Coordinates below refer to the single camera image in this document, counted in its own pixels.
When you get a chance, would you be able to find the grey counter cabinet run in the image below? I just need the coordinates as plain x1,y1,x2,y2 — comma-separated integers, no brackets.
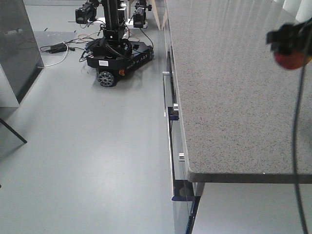
166,0,302,234

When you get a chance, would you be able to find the black idle robot arm left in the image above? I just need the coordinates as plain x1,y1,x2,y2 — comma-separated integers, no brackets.
75,0,100,25

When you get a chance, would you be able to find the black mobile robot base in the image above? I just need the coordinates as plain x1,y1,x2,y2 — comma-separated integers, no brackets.
86,39,154,87

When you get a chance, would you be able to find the red apple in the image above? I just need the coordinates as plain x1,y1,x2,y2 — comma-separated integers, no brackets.
273,51,304,70

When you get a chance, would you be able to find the black robot lift column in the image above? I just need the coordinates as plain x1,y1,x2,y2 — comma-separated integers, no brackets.
101,0,125,42

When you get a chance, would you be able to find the white sheer curtain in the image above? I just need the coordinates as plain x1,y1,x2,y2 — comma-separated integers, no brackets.
274,0,312,22

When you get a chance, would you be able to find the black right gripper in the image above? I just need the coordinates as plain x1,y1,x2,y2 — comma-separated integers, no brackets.
266,18,312,56

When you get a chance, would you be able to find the black power adapter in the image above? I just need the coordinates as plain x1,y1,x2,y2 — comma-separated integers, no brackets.
48,43,68,54

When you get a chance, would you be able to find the grey kitchen island cabinet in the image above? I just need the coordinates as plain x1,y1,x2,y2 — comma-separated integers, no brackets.
0,0,43,108

